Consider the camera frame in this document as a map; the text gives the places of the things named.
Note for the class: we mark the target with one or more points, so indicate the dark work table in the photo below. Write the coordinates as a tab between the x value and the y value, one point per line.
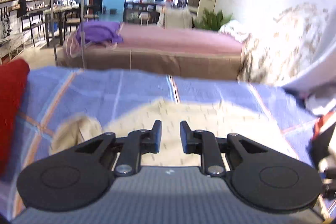
52	23

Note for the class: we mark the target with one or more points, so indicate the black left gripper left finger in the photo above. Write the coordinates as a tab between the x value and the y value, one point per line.
79	176

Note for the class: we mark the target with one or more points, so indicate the cream polka dot garment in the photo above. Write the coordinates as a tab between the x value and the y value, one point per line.
221	118

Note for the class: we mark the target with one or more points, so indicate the metal lamp stand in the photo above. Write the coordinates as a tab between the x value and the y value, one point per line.
82	33

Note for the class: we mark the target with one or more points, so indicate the floral duvet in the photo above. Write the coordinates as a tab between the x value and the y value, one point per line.
286	46

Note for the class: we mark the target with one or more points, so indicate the red knit cardigan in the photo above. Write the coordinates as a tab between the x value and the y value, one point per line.
13	83

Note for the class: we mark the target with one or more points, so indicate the brown bed with pink cover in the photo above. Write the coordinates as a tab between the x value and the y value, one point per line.
183	52

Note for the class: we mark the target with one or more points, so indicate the blue plaid bed sheet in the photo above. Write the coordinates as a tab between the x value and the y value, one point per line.
54	95

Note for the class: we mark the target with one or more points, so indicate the green potted plant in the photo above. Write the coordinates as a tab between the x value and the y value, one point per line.
212	21

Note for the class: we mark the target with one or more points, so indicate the purple cloth on bed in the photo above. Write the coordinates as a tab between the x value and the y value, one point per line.
96	31

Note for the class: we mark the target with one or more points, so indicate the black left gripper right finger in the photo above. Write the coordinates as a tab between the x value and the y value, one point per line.
257	175

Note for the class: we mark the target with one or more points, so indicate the small cream polka dot cloth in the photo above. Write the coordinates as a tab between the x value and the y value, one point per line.
74	131

